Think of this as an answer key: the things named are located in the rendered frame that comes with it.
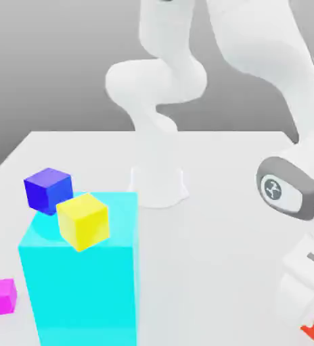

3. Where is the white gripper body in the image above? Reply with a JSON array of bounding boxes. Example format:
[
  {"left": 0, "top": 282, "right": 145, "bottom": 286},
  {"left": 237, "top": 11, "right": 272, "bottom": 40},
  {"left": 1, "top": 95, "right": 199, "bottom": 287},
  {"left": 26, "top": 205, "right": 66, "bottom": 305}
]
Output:
[{"left": 279, "top": 272, "right": 314, "bottom": 324}]

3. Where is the small yellow cube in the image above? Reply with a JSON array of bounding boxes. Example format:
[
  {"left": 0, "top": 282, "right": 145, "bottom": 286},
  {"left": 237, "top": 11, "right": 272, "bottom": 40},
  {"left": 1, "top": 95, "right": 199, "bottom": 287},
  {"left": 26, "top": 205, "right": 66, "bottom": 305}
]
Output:
[{"left": 55, "top": 192, "right": 111, "bottom": 253}]

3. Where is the small blue cube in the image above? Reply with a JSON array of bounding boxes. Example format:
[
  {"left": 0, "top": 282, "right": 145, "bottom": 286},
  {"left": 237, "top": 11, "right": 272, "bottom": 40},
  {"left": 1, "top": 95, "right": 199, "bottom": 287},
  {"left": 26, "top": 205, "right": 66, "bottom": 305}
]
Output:
[{"left": 23, "top": 167, "right": 74, "bottom": 216}]

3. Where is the small magenta cube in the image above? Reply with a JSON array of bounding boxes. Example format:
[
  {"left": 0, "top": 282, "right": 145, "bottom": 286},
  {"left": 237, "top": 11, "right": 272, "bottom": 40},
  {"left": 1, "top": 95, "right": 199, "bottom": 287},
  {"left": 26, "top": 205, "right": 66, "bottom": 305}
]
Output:
[{"left": 0, "top": 278, "right": 18, "bottom": 317}]

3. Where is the large cyan box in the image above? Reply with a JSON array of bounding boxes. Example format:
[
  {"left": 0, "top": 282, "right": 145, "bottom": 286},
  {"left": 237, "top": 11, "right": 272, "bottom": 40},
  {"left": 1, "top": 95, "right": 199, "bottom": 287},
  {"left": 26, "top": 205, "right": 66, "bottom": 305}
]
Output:
[{"left": 18, "top": 191, "right": 139, "bottom": 346}]

